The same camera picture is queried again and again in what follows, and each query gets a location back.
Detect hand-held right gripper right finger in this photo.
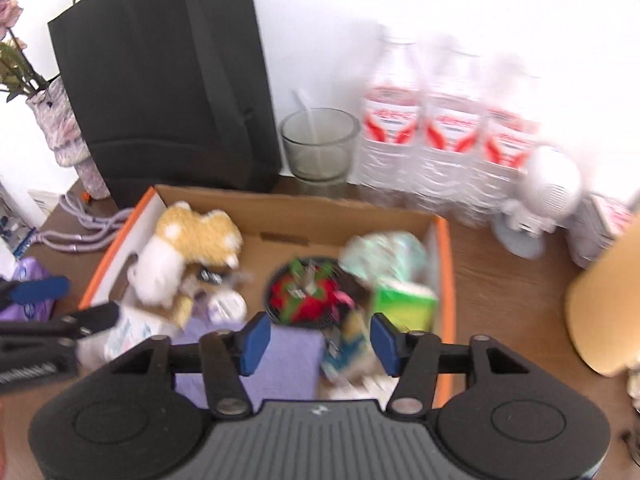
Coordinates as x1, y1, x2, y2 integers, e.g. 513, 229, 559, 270
371, 311, 531, 417

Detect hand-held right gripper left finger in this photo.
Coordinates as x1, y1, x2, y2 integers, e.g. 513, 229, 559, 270
107, 311, 273, 420

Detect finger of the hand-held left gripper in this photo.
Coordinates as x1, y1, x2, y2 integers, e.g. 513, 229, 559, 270
0, 302, 123, 341
0, 276, 72, 306

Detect lilac cloth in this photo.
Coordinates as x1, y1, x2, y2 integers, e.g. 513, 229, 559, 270
172, 327, 326, 403

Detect green tissue box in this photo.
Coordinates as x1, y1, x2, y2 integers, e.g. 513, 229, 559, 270
372, 282, 441, 333

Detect white printed wipes pack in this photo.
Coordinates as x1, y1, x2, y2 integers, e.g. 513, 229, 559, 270
75, 305, 186, 366

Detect artificial strawberry with leaves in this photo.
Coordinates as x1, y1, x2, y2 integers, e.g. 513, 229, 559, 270
280, 258, 346, 323

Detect red cardboard box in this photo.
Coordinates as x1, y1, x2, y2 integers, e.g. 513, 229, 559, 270
77, 185, 458, 411

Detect purple tissue pack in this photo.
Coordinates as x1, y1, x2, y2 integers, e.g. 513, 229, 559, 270
0, 257, 56, 323

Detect blue and yellow snack packet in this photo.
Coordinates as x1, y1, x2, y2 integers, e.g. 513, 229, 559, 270
320, 310, 381, 381

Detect small white round lid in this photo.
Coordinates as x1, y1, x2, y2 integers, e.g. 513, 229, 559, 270
207, 290, 248, 323

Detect crumpled pale green plastic bag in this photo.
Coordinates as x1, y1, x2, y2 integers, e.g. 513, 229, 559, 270
339, 231, 431, 291

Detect white and yellow plush toy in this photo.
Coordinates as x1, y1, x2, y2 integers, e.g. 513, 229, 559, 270
126, 201, 244, 308

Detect wrapped pale purple vase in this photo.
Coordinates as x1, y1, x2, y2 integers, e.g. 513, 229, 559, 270
25, 76, 113, 201

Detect clear glass cup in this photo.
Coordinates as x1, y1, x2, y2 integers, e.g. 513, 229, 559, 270
280, 107, 362, 183

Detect clear water bottle red label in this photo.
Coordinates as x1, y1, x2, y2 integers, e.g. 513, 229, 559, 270
357, 35, 426, 201
417, 42, 488, 216
470, 55, 543, 228

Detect dried pink flowers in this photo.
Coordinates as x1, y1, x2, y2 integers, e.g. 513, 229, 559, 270
0, 0, 56, 103

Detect yellow cylindrical object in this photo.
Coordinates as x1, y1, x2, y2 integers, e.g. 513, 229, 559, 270
565, 232, 640, 378

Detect white robot-shaped speaker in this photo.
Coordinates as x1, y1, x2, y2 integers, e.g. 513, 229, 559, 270
492, 145, 583, 261

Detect black paper bag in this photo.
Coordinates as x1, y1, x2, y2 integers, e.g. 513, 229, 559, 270
47, 0, 283, 211

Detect clear straw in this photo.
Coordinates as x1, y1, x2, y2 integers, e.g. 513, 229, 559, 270
295, 89, 321, 131

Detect white patterned box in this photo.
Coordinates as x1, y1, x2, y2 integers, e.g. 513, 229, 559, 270
567, 192, 633, 268

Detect pale purple cable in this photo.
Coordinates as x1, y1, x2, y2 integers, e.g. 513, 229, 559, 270
37, 192, 136, 256

